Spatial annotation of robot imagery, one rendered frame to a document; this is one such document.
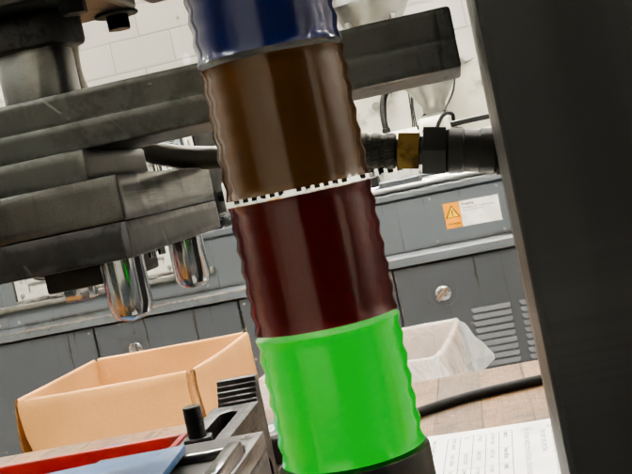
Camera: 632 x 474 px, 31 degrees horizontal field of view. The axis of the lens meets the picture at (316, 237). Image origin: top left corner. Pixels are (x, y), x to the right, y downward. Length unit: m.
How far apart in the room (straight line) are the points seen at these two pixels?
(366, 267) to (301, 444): 0.05
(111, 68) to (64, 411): 4.68
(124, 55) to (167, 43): 0.29
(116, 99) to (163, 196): 0.06
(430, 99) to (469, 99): 0.33
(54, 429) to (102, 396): 0.16
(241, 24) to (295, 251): 0.06
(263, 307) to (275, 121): 0.05
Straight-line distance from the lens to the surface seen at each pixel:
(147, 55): 7.36
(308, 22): 0.28
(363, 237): 0.28
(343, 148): 0.28
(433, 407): 1.01
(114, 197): 0.49
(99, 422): 2.93
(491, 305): 5.04
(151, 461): 0.62
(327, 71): 0.28
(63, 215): 0.50
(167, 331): 5.31
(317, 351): 0.28
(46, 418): 2.99
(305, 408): 0.29
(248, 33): 0.28
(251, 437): 0.66
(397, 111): 5.61
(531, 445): 0.86
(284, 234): 0.28
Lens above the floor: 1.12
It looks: 3 degrees down
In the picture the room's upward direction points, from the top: 12 degrees counter-clockwise
